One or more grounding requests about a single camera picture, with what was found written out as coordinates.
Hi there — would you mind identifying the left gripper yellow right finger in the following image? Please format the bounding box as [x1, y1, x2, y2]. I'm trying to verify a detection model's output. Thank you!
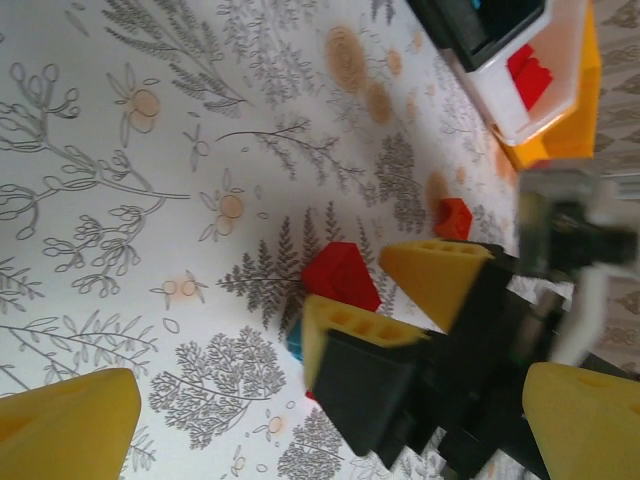
[522, 362, 640, 480]

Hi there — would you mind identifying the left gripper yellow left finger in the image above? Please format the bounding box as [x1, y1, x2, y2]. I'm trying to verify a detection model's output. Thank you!
[0, 367, 142, 480]

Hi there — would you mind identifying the small orange lego brick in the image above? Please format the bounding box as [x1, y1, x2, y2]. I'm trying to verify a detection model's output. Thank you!
[432, 197, 474, 241]

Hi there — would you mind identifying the blue lego brick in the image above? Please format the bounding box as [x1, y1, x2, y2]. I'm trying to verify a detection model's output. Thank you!
[285, 319, 308, 365]

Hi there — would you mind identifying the red square lego brick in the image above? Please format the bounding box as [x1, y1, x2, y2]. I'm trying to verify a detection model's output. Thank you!
[301, 241, 383, 317]

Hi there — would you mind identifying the white plastic bin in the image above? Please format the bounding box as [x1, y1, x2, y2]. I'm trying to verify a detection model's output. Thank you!
[449, 0, 590, 147]

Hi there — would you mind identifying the yellow plastic bin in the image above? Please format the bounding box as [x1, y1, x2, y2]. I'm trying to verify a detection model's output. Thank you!
[492, 0, 604, 170]

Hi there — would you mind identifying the black plastic bin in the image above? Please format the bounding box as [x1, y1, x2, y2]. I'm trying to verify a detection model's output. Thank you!
[405, 0, 547, 72]

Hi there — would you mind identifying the floral print tablecloth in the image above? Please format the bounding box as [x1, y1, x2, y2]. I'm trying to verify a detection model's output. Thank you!
[0, 0, 551, 480]

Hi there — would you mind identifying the white camera bracket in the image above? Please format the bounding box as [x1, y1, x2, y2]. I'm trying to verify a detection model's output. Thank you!
[547, 264, 610, 369]

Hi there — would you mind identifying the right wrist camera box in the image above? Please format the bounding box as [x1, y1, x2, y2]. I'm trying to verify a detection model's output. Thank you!
[517, 167, 640, 279]

